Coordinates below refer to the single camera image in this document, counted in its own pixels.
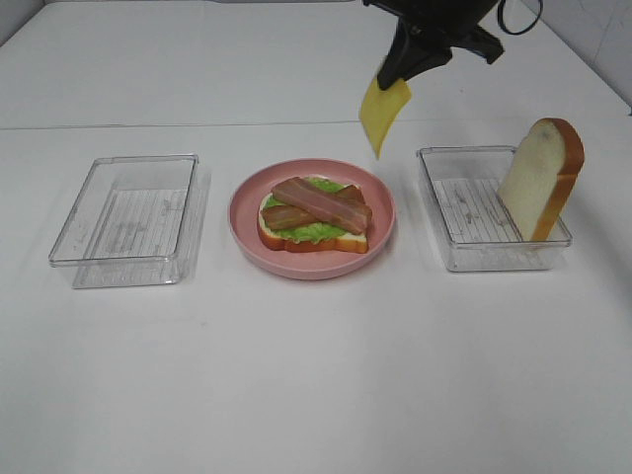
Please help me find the green lettuce leaf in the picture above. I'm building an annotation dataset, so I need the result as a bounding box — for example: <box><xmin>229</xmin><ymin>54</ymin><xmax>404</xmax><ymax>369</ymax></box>
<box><xmin>259</xmin><ymin>176</ymin><xmax>367</xmax><ymax>245</ymax></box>

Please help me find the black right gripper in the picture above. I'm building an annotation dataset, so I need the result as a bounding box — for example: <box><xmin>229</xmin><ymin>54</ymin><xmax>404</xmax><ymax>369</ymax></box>
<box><xmin>362</xmin><ymin>0</ymin><xmax>505</xmax><ymax>91</ymax></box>

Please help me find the right clear plastic container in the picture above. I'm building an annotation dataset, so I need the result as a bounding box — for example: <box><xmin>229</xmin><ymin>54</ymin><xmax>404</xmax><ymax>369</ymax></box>
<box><xmin>417</xmin><ymin>145</ymin><xmax>573</xmax><ymax>273</ymax></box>

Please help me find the pink round plate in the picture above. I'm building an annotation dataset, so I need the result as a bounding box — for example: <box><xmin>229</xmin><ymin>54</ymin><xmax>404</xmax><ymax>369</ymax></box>
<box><xmin>228</xmin><ymin>158</ymin><xmax>396</xmax><ymax>280</ymax></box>

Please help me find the yellow cheese slice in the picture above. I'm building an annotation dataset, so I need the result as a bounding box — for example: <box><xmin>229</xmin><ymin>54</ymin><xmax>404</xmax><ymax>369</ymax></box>
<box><xmin>358</xmin><ymin>76</ymin><xmax>412</xmax><ymax>159</ymax></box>

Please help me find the left clear plastic container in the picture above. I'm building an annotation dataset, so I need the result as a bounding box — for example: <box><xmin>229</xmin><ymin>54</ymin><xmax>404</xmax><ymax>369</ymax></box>
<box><xmin>48</xmin><ymin>154</ymin><xmax>200</xmax><ymax>289</ymax></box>

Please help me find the white bread slice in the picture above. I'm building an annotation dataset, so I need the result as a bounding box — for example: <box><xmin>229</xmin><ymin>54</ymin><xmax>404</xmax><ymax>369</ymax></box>
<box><xmin>498</xmin><ymin>118</ymin><xmax>585</xmax><ymax>241</ymax></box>
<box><xmin>258</xmin><ymin>214</ymin><xmax>368</xmax><ymax>254</ymax></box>

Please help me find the clear plastic container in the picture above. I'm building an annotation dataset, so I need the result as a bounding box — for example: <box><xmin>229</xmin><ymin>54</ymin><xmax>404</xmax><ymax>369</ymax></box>
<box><xmin>417</xmin><ymin>145</ymin><xmax>573</xmax><ymax>273</ymax></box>
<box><xmin>48</xmin><ymin>154</ymin><xmax>200</xmax><ymax>289</ymax></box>

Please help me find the brown bacon strip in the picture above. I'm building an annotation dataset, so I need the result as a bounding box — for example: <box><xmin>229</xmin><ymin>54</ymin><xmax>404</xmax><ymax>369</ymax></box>
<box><xmin>260</xmin><ymin>185</ymin><xmax>364</xmax><ymax>231</ymax></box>

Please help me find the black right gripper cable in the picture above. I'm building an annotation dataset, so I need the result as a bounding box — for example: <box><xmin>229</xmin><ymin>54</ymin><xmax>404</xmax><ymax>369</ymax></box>
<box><xmin>495</xmin><ymin>0</ymin><xmax>547</xmax><ymax>36</ymax></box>

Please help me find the pink bacon strip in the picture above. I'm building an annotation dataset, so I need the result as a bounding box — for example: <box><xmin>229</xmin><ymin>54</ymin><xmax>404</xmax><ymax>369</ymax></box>
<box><xmin>272</xmin><ymin>177</ymin><xmax>372</xmax><ymax>234</ymax></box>

